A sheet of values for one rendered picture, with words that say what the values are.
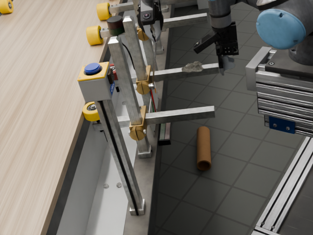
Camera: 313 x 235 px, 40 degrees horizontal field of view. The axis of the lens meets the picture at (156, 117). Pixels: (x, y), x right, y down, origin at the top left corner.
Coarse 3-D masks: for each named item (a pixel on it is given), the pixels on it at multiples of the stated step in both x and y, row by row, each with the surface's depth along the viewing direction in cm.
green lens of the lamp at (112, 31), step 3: (123, 27) 153; (111, 30) 152; (114, 30) 152; (117, 30) 152; (120, 30) 152; (123, 30) 153; (111, 33) 153; (114, 33) 153; (117, 33) 153; (120, 33) 153
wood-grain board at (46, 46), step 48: (48, 0) 249; (96, 0) 234; (0, 48) 208; (48, 48) 197; (96, 48) 188; (0, 96) 171; (48, 96) 163; (0, 144) 145; (48, 144) 139; (0, 192) 125; (48, 192) 121
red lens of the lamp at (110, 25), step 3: (117, 21) 150; (120, 21) 151; (108, 24) 152; (111, 24) 151; (114, 24) 150; (117, 24) 151; (120, 24) 151; (108, 27) 153; (111, 27) 151; (114, 27) 151; (117, 27) 151
